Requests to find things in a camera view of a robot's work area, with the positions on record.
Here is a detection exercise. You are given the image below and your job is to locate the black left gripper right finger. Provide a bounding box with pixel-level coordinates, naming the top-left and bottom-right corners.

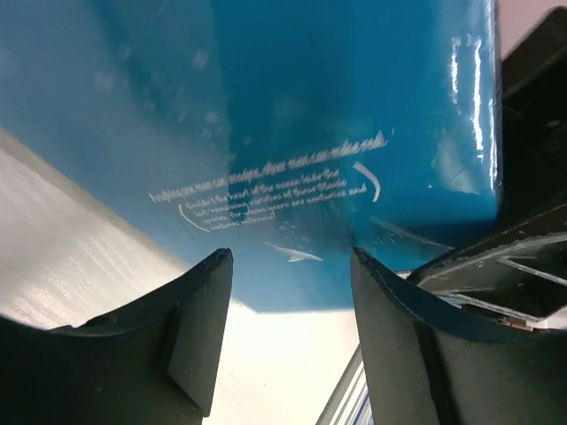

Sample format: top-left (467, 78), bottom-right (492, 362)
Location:
top-left (351, 248), bottom-right (566, 424)

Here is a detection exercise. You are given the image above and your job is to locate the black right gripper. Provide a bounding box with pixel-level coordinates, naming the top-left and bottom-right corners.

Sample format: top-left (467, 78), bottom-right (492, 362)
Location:
top-left (410, 6), bottom-right (566, 330)

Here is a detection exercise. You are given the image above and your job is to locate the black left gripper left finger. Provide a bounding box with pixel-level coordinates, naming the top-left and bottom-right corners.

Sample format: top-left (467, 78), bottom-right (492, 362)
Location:
top-left (1, 249), bottom-right (233, 424)

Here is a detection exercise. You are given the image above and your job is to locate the teal 20000 Leagues book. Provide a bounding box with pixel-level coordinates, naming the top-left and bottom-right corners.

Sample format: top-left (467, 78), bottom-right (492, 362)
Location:
top-left (1, 1), bottom-right (501, 313)

